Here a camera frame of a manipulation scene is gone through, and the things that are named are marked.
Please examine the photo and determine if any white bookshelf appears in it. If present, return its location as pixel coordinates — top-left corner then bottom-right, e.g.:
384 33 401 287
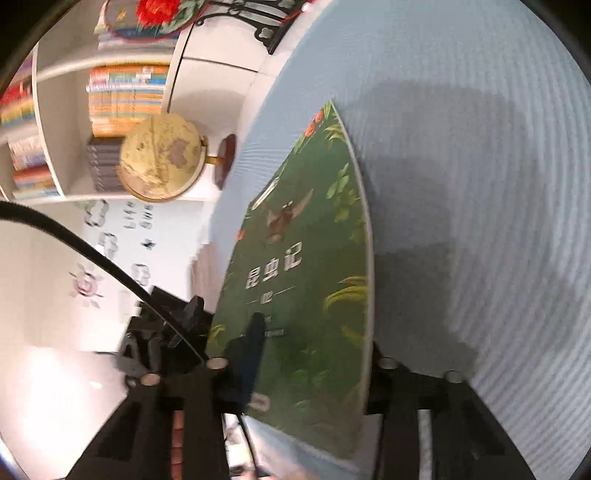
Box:
0 0 297 204

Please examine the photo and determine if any row of dark encyclopedias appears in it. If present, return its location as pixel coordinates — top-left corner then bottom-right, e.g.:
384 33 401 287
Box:
86 136 124 193

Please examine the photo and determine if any black cable left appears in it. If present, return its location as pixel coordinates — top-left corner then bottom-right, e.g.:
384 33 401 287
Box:
0 200 209 365

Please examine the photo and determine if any dark green book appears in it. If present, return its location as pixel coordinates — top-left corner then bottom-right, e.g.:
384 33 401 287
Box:
209 103 374 460

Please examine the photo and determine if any yellow desk globe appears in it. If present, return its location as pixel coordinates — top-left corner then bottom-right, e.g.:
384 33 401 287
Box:
115 113 238 203

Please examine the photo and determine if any red flower round fan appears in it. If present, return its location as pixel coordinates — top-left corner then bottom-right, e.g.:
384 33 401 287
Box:
99 0 208 42

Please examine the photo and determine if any blue quilted table mat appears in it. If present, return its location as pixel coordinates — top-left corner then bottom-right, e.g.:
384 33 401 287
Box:
211 1 590 479

